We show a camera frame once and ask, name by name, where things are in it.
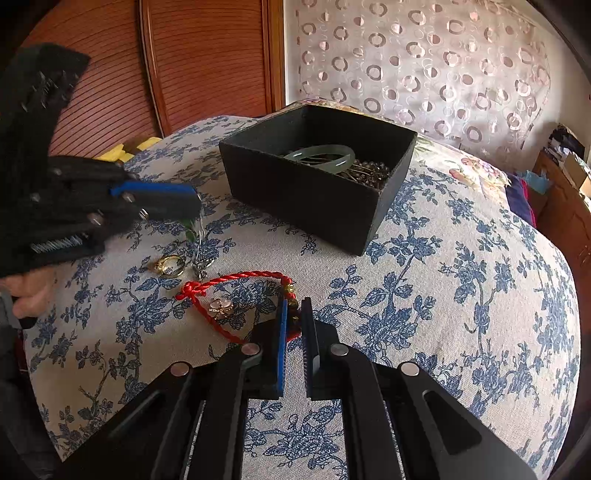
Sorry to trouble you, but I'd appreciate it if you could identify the rose gold flower brooch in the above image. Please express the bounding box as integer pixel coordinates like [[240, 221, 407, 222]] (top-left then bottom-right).
[[207, 298, 235, 321]]

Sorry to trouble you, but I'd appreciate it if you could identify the cardboard box on cabinet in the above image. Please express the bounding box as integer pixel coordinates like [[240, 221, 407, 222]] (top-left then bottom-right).
[[562, 153, 591, 198]]

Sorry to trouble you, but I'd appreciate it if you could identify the yellow plush toy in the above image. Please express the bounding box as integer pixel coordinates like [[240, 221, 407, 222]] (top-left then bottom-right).
[[96, 137, 161, 163]]

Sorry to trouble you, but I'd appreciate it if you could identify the circle patterned sheer curtain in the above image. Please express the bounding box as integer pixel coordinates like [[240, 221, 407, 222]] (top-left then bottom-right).
[[284, 0, 551, 158]]

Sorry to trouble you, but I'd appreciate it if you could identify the brown wooden bead bracelet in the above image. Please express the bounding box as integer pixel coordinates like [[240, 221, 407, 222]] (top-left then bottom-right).
[[294, 154, 394, 191]]

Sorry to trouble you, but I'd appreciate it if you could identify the black square storage box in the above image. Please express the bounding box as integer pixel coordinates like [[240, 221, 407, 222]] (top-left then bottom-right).
[[219, 104, 418, 256]]

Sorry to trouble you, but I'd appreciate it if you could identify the gold ring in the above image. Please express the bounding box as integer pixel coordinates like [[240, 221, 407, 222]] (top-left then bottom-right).
[[151, 254, 188, 279]]

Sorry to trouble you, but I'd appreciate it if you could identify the wooden side cabinet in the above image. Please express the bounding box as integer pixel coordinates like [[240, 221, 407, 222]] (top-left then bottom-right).
[[530, 149, 591, 296]]

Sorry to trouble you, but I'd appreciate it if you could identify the teal cloth beside bed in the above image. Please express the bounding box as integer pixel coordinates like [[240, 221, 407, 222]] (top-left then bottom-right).
[[520, 170, 552, 195]]

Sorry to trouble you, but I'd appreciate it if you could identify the dark blue bed sheet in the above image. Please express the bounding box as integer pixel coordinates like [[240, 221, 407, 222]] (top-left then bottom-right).
[[505, 174, 537, 228]]

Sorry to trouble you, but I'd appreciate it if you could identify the silver pendant necklace green stone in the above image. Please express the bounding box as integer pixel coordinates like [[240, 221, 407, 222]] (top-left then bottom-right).
[[181, 216, 215, 281]]

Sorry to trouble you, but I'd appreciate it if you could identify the pale green jade bangle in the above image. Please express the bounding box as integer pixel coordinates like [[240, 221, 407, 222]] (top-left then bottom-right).
[[283, 145, 356, 174]]

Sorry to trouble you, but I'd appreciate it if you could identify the brown wooden wardrobe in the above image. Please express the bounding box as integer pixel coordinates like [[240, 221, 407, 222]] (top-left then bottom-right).
[[23, 0, 286, 157]]

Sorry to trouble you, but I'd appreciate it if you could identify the person's left hand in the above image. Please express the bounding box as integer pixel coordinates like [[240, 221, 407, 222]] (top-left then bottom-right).
[[1, 267, 56, 319]]

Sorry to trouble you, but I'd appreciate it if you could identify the red braided cord bracelet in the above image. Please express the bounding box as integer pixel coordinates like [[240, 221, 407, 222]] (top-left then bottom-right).
[[174, 270, 306, 346]]

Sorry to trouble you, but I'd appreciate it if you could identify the blue floral white blanket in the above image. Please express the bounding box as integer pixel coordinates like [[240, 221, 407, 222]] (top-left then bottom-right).
[[24, 116, 581, 479]]

